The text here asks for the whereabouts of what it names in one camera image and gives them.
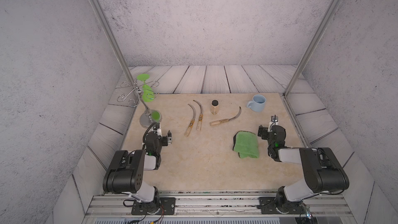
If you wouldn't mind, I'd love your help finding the green microfiber rag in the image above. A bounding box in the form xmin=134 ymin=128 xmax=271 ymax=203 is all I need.
xmin=233 ymin=131 xmax=260 ymax=159

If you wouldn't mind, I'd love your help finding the sickle wooden handle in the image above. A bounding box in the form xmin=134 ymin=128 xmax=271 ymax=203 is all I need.
xmin=210 ymin=107 xmax=241 ymax=126
xmin=184 ymin=104 xmax=196 ymax=137
xmin=194 ymin=100 xmax=203 ymax=131

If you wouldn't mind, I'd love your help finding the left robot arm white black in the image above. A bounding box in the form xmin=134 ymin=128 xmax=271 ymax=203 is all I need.
xmin=103 ymin=131 xmax=172 ymax=212

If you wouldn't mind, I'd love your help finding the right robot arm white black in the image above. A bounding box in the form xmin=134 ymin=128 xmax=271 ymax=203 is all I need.
xmin=258 ymin=125 xmax=349 ymax=214

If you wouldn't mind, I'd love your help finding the light blue ceramic mug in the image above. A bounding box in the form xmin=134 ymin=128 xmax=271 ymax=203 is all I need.
xmin=246 ymin=94 xmax=266 ymax=113

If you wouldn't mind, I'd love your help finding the small jar black lid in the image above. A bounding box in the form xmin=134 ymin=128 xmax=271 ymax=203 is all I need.
xmin=210 ymin=100 xmax=219 ymax=115

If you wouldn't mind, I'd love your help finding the silver metal glass rack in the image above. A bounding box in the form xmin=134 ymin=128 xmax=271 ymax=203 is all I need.
xmin=117 ymin=80 xmax=162 ymax=128

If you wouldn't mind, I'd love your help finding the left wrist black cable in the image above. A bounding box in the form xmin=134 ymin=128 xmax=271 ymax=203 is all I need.
xmin=141 ymin=122 xmax=158 ymax=145

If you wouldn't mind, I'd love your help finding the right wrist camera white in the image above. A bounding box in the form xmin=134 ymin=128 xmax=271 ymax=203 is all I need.
xmin=269 ymin=115 xmax=278 ymax=128

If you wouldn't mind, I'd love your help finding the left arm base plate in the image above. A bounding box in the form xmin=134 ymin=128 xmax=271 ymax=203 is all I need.
xmin=131 ymin=197 xmax=176 ymax=216

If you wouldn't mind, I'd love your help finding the aluminium rail frame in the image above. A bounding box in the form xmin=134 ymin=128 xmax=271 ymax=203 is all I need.
xmin=81 ymin=190 xmax=358 ymax=224

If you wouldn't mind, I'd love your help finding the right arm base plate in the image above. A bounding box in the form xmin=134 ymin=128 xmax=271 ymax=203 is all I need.
xmin=257 ymin=197 xmax=305 ymax=215

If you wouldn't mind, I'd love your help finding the right aluminium corner post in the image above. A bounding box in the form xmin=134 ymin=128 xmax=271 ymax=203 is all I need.
xmin=283 ymin=0 xmax=342 ymax=99

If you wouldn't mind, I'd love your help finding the aluminium corner post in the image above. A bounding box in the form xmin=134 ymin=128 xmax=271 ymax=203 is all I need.
xmin=89 ymin=0 xmax=136 ymax=87
xmin=283 ymin=0 xmax=342 ymax=99

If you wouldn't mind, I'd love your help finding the left aluminium corner post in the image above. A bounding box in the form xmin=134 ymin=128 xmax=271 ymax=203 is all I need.
xmin=89 ymin=0 xmax=136 ymax=87

